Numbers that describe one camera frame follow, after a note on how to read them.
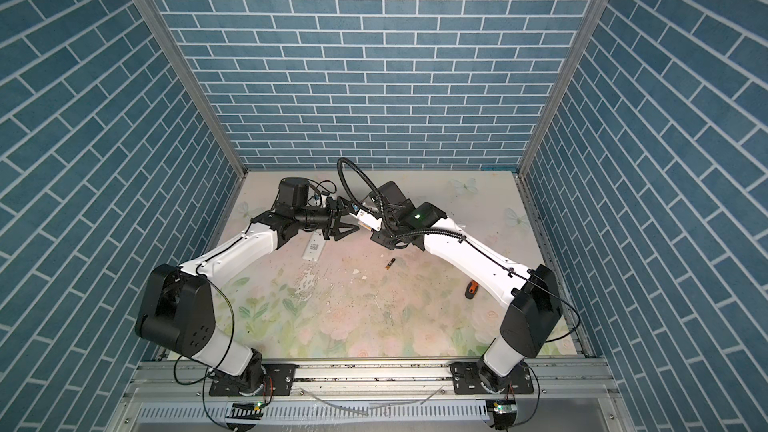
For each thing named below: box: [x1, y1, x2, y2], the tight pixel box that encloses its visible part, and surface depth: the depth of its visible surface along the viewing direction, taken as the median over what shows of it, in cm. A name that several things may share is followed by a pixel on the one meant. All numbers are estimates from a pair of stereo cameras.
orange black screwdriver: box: [465, 279, 479, 299], surface depth 88 cm
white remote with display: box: [353, 209, 382, 231], surface depth 70 cm
